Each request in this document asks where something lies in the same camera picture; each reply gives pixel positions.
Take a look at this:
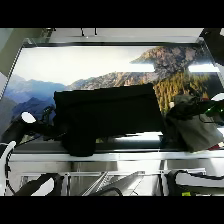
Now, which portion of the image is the black garment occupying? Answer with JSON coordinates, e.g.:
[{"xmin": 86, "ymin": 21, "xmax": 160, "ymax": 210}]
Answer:
[{"xmin": 52, "ymin": 82, "xmax": 167, "ymax": 158}]

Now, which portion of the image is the grey garment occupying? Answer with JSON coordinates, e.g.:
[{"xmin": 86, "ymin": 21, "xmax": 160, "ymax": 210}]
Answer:
[{"xmin": 164, "ymin": 94, "xmax": 224, "ymax": 153}]

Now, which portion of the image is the black cable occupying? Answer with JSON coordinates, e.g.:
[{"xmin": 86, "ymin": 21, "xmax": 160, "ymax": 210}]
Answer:
[{"xmin": 95, "ymin": 186, "xmax": 125, "ymax": 197}]

